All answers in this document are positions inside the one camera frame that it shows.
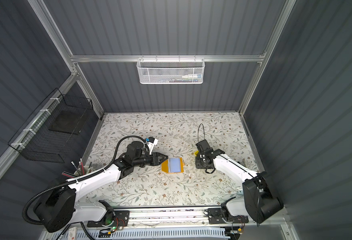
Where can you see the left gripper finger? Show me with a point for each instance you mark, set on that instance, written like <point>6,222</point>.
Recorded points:
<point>162,162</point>
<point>163,157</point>

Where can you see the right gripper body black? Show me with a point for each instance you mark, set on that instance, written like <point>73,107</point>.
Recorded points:
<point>199,162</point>

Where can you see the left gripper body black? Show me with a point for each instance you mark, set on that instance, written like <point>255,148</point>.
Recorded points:
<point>146,160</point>

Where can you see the yellow leather card holder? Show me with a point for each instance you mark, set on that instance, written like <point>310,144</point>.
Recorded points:
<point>173,166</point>

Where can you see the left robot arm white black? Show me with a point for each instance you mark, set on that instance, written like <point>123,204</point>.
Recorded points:
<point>56,207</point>

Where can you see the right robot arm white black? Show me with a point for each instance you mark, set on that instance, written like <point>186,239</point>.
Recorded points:
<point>260,199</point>

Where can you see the pen holder with pens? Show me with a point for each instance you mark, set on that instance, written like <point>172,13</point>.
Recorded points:
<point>81,170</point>

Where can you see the black pad in basket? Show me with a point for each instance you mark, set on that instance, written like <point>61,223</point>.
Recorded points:
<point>69,123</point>

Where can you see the white tube in basket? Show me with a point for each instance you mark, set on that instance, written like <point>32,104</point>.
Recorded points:
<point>193,77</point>

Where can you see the white small box foreground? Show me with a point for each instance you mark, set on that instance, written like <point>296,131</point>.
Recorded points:
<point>72,233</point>

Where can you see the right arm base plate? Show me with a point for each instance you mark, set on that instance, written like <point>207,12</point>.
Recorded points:
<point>220,216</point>

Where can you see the aluminium front rail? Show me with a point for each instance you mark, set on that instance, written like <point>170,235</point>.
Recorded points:
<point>167,213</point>

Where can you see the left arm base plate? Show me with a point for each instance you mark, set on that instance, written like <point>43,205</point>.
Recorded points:
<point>115,219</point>

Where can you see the white wire mesh basket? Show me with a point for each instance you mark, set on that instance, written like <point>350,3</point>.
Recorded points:
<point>169,72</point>

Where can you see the black wire mesh basket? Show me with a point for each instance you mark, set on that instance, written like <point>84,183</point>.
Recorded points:
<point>50,136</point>

